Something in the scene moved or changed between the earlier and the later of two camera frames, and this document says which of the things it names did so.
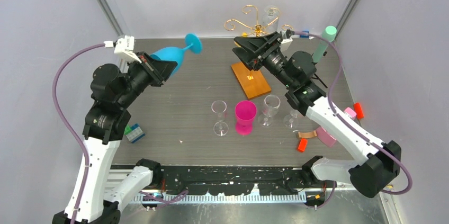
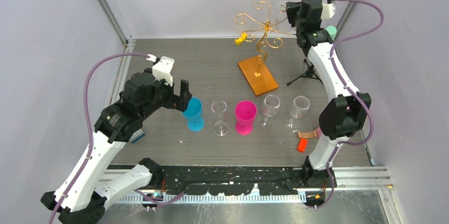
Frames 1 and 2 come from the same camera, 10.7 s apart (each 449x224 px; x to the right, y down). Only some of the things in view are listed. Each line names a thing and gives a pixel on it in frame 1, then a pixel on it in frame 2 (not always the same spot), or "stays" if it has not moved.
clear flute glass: (221, 128) stays
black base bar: (233, 180) stays
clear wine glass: (270, 105) stays
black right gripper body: (272, 61) -> (293, 12)
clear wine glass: (270, 20) -> (280, 11)
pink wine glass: (245, 112) stays
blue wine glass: (176, 54) -> (195, 122)
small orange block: (302, 145) stays
